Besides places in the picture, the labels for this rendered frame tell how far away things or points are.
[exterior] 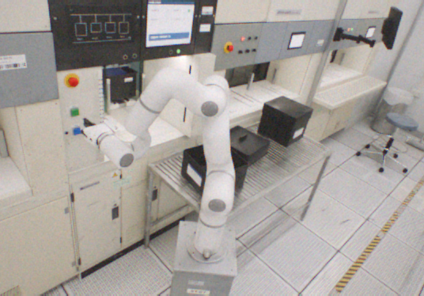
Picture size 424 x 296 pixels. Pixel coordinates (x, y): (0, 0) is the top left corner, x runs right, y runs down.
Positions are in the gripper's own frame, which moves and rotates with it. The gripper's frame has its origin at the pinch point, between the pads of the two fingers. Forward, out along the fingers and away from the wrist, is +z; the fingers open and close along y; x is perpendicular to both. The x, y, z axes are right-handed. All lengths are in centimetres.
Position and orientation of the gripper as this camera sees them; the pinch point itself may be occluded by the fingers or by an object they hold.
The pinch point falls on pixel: (88, 123)
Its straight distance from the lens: 146.6
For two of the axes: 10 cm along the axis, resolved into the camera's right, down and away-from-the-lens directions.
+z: -6.9, -4.7, 5.5
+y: 7.1, -2.8, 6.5
